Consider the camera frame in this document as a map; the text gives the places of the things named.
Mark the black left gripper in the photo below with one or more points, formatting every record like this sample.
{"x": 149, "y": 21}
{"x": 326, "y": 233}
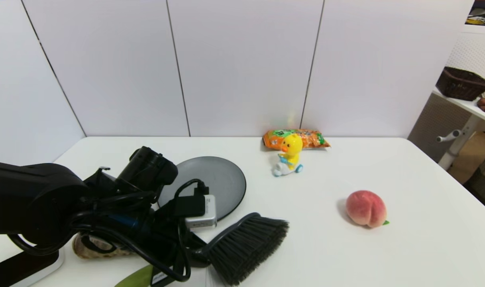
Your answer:
{"x": 166, "y": 239}

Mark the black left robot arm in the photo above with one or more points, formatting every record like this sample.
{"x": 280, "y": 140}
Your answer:
{"x": 27, "y": 195}

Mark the dark grey round plate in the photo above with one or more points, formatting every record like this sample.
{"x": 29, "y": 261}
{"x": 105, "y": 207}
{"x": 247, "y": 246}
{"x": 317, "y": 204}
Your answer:
{"x": 226, "y": 179}

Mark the striped brown bread loaf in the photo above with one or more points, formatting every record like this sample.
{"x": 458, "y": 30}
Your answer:
{"x": 79, "y": 247}

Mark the yellow duck scooter toy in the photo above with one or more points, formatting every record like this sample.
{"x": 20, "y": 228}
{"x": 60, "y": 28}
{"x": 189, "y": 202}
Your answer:
{"x": 292, "y": 145}

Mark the orange snack bag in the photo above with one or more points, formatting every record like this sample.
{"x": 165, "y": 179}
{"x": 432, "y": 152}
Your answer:
{"x": 312, "y": 139}

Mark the pink peach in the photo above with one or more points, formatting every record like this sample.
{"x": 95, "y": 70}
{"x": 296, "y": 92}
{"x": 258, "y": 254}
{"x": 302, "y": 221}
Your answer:
{"x": 365, "y": 208}

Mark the black and white device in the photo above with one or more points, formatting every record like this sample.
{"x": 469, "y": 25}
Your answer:
{"x": 11, "y": 273}

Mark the brown cardboard box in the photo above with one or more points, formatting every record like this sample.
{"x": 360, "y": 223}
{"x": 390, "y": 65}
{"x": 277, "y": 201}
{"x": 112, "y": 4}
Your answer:
{"x": 474, "y": 155}

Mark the white side table with crank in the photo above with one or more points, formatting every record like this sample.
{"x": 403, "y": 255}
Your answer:
{"x": 465, "y": 105}

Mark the dark brown wicker basket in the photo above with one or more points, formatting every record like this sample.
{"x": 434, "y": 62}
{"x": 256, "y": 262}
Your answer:
{"x": 461, "y": 85}

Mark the white perforated panel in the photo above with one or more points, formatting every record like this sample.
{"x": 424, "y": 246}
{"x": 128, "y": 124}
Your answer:
{"x": 475, "y": 50}

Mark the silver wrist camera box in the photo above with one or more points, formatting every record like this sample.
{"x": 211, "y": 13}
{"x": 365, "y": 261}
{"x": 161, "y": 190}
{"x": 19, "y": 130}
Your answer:
{"x": 204, "y": 213}

